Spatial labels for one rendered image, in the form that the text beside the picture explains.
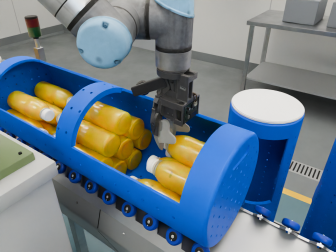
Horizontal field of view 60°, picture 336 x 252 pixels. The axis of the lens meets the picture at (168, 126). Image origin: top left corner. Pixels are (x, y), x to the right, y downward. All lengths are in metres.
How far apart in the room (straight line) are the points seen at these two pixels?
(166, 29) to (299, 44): 3.57
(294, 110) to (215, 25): 3.31
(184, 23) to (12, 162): 0.47
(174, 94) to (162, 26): 0.15
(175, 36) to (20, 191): 0.45
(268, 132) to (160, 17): 0.69
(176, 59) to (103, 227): 0.57
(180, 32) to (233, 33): 3.75
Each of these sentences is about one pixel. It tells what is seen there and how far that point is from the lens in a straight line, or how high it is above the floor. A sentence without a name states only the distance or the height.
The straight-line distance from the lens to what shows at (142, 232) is 0.83.
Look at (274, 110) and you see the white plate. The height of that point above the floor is 1.04.
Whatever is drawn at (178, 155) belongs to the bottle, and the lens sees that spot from 0.69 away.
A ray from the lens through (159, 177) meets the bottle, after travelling 0.69.
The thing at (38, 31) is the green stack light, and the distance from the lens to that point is 1.71.
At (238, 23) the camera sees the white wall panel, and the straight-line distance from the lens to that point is 4.26.
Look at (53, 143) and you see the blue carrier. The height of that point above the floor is 1.11.
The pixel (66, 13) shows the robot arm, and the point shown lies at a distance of 0.47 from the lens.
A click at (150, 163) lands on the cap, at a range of 0.72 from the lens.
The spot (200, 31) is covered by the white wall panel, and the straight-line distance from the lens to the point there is 4.54.
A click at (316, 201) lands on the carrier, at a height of 0.60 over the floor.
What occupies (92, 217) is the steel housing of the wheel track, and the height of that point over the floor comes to 0.87.
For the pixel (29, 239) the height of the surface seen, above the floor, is 0.98.
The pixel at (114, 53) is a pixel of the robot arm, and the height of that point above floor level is 1.44.
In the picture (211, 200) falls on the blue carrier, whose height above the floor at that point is 1.16.
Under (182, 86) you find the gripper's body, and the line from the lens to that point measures 0.61.
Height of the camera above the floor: 1.58
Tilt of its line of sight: 32 degrees down
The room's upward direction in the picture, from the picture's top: straight up
